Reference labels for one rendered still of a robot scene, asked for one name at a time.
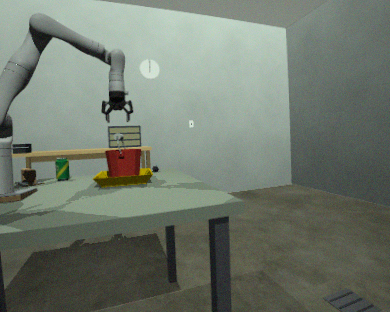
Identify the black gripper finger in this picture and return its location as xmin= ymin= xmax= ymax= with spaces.
xmin=101 ymin=101 xmax=115 ymax=123
xmin=118 ymin=100 xmax=133 ymax=122

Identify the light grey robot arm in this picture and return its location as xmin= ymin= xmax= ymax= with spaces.
xmin=0 ymin=13 xmax=128 ymax=195

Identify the green and yellow drink can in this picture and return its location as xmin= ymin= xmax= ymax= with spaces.
xmin=55 ymin=158 xmax=70 ymax=181

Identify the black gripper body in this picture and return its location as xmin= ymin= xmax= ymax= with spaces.
xmin=108 ymin=91 xmax=126 ymax=111

